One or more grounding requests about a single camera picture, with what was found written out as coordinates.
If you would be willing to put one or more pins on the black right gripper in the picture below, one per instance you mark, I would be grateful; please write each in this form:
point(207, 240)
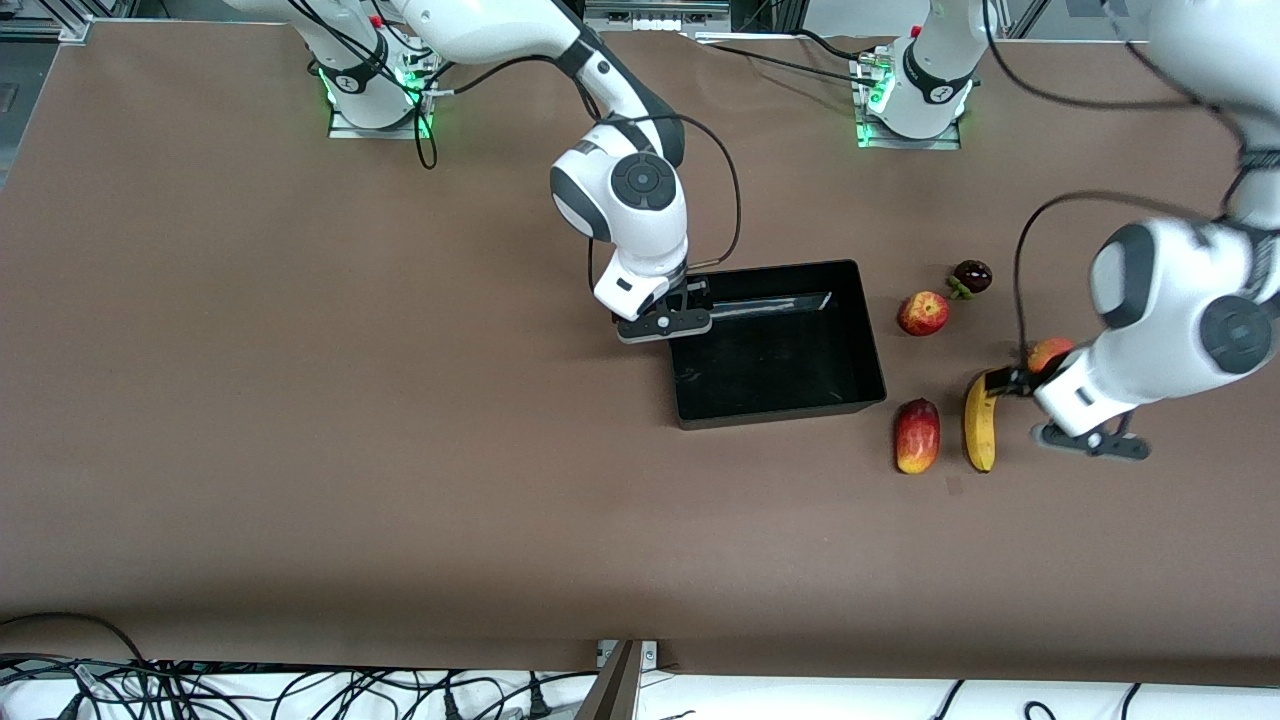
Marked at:
point(694, 293)

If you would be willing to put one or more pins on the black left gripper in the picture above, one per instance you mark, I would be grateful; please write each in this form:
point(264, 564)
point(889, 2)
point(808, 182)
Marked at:
point(1016, 382)

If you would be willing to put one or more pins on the yellow banana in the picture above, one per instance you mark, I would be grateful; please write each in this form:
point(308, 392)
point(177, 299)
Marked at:
point(980, 430)

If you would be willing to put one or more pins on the small red yellow apple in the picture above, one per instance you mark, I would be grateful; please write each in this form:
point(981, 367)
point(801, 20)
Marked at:
point(922, 313)

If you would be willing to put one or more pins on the black plastic tray box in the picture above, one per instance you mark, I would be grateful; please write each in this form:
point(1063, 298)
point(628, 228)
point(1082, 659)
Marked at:
point(790, 370)

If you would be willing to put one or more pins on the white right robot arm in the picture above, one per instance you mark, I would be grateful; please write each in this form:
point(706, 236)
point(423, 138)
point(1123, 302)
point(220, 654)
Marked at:
point(640, 220)

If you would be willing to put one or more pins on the red yellow mango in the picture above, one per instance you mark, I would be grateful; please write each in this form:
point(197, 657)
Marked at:
point(917, 436)

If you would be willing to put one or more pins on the dark purple mangosteen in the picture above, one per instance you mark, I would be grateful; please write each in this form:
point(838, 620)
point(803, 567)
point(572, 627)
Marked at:
point(972, 276)

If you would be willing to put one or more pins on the white power strip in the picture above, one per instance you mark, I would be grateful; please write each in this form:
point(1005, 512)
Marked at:
point(655, 18)

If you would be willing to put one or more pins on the grey metal strut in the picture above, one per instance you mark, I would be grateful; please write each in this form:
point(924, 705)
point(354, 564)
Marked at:
point(610, 695)

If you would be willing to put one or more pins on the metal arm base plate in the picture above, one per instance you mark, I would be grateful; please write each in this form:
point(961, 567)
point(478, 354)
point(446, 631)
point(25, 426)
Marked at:
point(345, 132)
point(880, 143)

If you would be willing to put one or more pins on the small metal bracket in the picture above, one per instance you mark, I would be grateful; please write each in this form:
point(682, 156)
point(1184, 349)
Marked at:
point(650, 653)

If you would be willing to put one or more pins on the aluminium frame profile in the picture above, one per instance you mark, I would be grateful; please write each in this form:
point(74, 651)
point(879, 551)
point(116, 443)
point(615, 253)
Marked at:
point(45, 30)

